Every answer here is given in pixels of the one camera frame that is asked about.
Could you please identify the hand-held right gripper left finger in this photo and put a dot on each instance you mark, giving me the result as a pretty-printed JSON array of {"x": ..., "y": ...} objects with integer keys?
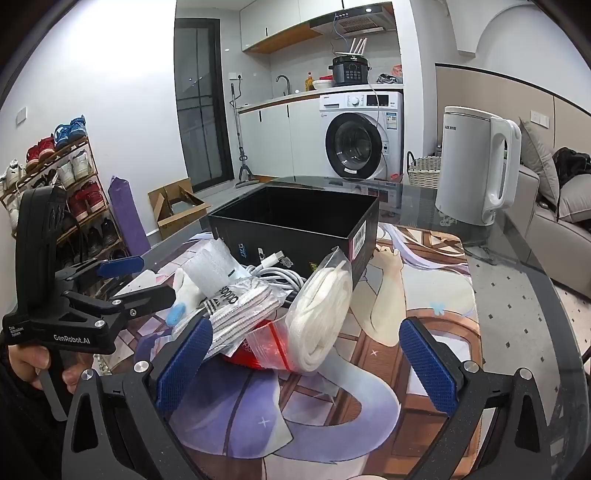
[{"x": 184, "y": 364}]

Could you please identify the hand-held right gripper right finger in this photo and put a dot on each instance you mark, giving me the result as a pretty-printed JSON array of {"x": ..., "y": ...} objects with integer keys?
[{"x": 431, "y": 369}]

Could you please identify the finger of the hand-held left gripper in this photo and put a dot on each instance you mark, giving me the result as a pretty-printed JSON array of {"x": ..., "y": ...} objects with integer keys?
[
  {"x": 122, "y": 266},
  {"x": 143, "y": 300}
]

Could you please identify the white and blue plush item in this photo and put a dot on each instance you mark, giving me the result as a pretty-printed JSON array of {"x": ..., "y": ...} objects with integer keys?
[{"x": 189, "y": 286}]

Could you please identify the white foam wrap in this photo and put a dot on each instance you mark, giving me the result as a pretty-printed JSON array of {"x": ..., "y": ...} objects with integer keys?
[{"x": 212, "y": 267}]

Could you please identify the zip bag of white laces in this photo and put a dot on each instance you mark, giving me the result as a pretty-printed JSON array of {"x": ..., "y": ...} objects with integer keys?
[{"x": 240, "y": 309}]

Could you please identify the red and white packet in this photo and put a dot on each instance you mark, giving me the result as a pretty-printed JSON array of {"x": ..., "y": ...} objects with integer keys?
[{"x": 263, "y": 346}]

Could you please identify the black cardboard box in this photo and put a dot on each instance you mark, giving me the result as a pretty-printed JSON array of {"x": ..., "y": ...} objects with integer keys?
[{"x": 295, "y": 217}]

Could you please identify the person's left forearm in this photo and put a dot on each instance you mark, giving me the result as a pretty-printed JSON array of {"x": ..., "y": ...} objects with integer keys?
[{"x": 23, "y": 424}]

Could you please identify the person's left hand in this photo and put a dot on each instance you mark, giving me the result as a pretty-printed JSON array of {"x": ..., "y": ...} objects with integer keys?
[{"x": 28, "y": 357}]

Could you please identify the purple yoga mat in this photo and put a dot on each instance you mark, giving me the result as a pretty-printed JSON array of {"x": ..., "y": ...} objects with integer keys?
[{"x": 125, "y": 212}]

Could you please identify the open brown cardboard box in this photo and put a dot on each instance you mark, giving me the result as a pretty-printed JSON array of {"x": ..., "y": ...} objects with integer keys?
[{"x": 178, "y": 207}]

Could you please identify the wooden shoe rack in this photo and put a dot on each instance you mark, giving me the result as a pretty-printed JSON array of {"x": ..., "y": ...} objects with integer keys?
[{"x": 94, "y": 173}]

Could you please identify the shoe rack with shoes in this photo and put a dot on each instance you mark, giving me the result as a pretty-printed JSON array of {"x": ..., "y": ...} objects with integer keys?
[{"x": 78, "y": 166}]

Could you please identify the floor mop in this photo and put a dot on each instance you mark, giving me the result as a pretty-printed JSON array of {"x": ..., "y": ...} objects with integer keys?
[{"x": 240, "y": 138}]

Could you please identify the grey sofa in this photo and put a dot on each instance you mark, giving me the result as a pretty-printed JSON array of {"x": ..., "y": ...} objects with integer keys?
[{"x": 549, "y": 240}]

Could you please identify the dark glass door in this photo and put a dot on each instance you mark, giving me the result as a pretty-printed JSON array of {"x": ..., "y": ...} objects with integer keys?
[{"x": 203, "y": 101}]

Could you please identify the wicker basket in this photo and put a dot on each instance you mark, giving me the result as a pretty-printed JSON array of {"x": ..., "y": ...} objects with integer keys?
[{"x": 425, "y": 173}]

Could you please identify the white base cabinets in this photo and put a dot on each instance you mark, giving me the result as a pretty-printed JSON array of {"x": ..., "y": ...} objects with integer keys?
[{"x": 272, "y": 138}]

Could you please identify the white electric kettle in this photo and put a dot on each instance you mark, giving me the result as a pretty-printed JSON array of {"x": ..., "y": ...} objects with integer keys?
[{"x": 466, "y": 161}]

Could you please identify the grey pillow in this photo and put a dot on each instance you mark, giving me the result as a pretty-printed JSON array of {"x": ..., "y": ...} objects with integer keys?
[
  {"x": 535, "y": 152},
  {"x": 575, "y": 196}
]

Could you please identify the white washing machine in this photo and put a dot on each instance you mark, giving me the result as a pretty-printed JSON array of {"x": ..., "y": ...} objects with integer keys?
[{"x": 360, "y": 138}]

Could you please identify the kitchen faucet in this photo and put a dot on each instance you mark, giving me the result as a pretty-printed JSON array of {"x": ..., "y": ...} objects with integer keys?
[{"x": 284, "y": 81}]

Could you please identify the black clothes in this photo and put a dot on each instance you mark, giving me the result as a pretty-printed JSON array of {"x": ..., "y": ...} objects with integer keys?
[{"x": 572, "y": 164}]

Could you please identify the yellow bottle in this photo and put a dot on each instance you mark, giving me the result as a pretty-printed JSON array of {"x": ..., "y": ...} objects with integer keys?
[{"x": 309, "y": 83}]

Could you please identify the white bowl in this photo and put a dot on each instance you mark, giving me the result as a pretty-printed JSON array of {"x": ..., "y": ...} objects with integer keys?
[{"x": 322, "y": 85}]

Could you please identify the crumpled cloth on washer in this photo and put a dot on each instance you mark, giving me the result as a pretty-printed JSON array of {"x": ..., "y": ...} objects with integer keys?
[{"x": 390, "y": 76}]

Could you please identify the black rice cooker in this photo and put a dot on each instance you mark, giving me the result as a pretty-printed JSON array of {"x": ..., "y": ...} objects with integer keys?
[{"x": 351, "y": 71}]

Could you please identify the white router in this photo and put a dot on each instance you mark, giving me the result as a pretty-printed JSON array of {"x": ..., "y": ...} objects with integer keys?
[{"x": 357, "y": 47}]

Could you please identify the steel range hood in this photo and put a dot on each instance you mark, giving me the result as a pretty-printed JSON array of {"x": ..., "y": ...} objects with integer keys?
[{"x": 355, "y": 21}]

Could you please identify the white wall switch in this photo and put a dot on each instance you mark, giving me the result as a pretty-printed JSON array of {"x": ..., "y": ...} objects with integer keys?
[
  {"x": 21, "y": 115},
  {"x": 538, "y": 116}
]

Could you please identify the white wall cabinets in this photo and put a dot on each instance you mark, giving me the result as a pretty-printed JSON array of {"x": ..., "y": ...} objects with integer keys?
[{"x": 286, "y": 18}]

